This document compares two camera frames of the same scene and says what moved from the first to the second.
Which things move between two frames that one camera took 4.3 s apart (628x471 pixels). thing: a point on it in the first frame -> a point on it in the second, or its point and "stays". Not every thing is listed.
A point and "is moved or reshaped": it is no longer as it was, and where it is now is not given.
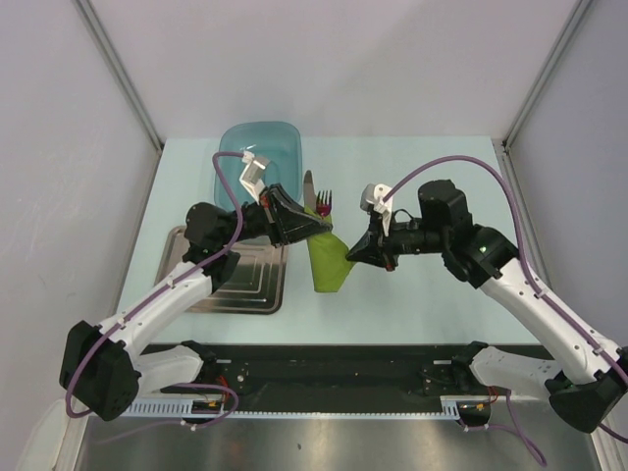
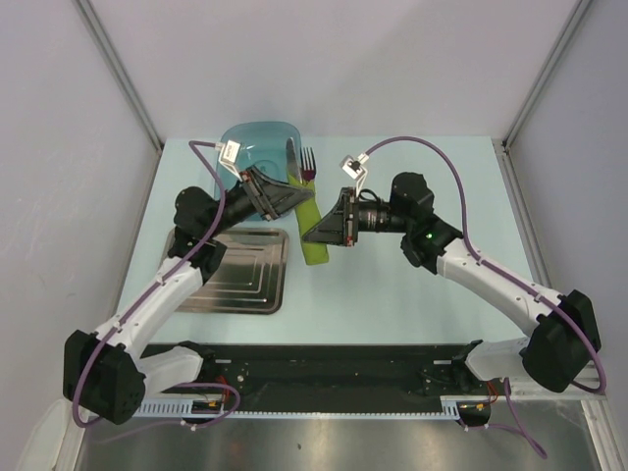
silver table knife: x=309 y=194 -> x=291 y=160
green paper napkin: x=330 y=258 is moved or reshaped
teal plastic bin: x=280 y=143 stays
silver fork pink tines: x=324 y=203 -> x=308 y=164
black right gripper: x=374 y=247 -> x=339 y=219
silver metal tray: x=257 y=284 stays
